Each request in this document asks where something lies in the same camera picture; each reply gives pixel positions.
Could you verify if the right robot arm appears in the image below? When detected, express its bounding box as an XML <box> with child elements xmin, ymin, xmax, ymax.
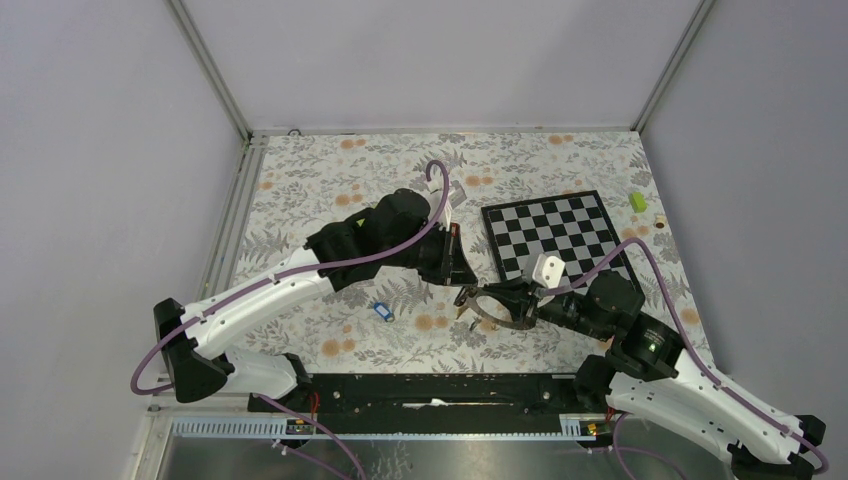
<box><xmin>468</xmin><ymin>270</ymin><xmax>826</xmax><ymax>479</ymax></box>

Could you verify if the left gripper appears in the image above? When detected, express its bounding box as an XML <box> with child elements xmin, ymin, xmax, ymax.
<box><xmin>383</xmin><ymin>221</ymin><xmax>478</xmax><ymax>287</ymax></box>

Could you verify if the large silver keyring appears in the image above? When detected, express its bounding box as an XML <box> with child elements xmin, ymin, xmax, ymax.
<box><xmin>453</xmin><ymin>286</ymin><xmax>531</xmax><ymax>331</ymax></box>

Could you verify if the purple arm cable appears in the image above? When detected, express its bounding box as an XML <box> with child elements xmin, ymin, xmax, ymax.
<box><xmin>129</xmin><ymin>159</ymin><xmax>452</xmax><ymax>480</ymax></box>
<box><xmin>543</xmin><ymin>238</ymin><xmax>829</xmax><ymax>480</ymax></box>

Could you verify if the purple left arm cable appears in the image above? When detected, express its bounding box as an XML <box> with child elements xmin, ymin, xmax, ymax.
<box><xmin>129</xmin><ymin>159</ymin><xmax>452</xmax><ymax>480</ymax></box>

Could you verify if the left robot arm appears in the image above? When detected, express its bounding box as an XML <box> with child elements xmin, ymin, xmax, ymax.
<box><xmin>154</xmin><ymin>189</ymin><xmax>478</xmax><ymax>411</ymax></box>

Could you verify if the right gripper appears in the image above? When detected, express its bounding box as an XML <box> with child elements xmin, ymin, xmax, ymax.
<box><xmin>482</xmin><ymin>272</ymin><xmax>614</xmax><ymax>341</ymax></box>

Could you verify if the black white chessboard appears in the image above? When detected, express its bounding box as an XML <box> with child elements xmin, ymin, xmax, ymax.
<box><xmin>481</xmin><ymin>190</ymin><xmax>620</xmax><ymax>285</ymax></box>

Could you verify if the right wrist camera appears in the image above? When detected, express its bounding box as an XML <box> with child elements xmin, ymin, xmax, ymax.
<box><xmin>522</xmin><ymin>254</ymin><xmax>565</xmax><ymax>289</ymax></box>

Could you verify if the floral table mat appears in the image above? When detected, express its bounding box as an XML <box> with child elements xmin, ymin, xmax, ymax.
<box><xmin>232</xmin><ymin>132</ymin><xmax>713</xmax><ymax>373</ymax></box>

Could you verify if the small green block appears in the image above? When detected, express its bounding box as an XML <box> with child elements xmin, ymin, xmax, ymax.
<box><xmin>628</xmin><ymin>192</ymin><xmax>648</xmax><ymax>213</ymax></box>

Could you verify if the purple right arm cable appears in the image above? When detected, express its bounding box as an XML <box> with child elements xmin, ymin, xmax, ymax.
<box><xmin>543</xmin><ymin>238</ymin><xmax>829</xmax><ymax>480</ymax></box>

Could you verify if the blue key tag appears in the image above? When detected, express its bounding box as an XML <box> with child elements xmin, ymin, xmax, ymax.
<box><xmin>373</xmin><ymin>302</ymin><xmax>395</xmax><ymax>323</ymax></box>

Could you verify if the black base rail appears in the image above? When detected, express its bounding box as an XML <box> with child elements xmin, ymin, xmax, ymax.
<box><xmin>279</xmin><ymin>373</ymin><xmax>609</xmax><ymax>435</ymax></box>

